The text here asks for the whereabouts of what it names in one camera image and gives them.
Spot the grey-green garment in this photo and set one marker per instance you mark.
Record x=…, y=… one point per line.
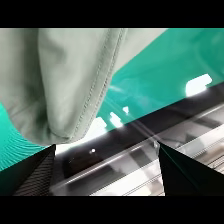
x=56, y=83

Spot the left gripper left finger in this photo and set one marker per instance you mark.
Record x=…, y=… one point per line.
x=31, y=176

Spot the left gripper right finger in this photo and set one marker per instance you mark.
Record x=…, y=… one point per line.
x=186, y=176

